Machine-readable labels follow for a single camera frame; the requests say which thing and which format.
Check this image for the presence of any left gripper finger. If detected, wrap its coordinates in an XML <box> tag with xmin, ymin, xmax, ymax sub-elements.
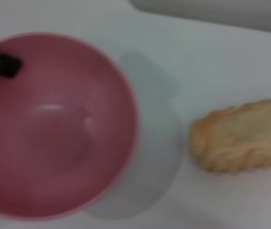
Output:
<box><xmin>0</xmin><ymin>51</ymin><xmax>22</xmax><ymax>83</ymax></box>

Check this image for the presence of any pink plastic bowl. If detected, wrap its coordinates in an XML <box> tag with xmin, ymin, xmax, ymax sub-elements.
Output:
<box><xmin>0</xmin><ymin>32</ymin><xmax>140</xmax><ymax>221</ymax></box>

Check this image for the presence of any long golden bread loaf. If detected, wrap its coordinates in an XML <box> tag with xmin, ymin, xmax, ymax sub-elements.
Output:
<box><xmin>190</xmin><ymin>94</ymin><xmax>271</xmax><ymax>174</ymax></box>

